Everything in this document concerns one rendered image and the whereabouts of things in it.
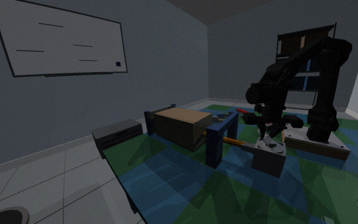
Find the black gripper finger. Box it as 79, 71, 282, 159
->
269, 123, 288, 138
256, 124, 267, 139

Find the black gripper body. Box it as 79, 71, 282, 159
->
242, 102, 304, 128

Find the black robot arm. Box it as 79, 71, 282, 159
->
245, 36, 352, 144

